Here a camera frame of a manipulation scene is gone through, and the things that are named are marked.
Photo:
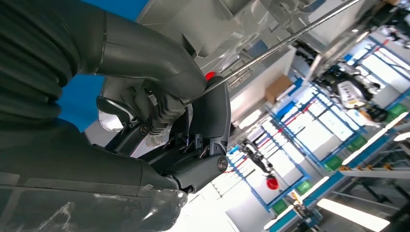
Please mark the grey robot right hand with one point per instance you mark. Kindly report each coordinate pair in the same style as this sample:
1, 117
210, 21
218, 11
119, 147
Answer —
80, 179

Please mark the red round object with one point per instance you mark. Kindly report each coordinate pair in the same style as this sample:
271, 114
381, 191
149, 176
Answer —
272, 182

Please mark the brown cardboard box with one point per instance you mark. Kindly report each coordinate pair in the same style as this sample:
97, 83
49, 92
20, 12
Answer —
278, 88

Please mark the distant blue racking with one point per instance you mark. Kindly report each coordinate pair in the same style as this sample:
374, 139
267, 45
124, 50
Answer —
317, 158

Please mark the green plastic crate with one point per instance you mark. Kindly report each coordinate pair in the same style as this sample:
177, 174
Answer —
396, 112
333, 163
357, 144

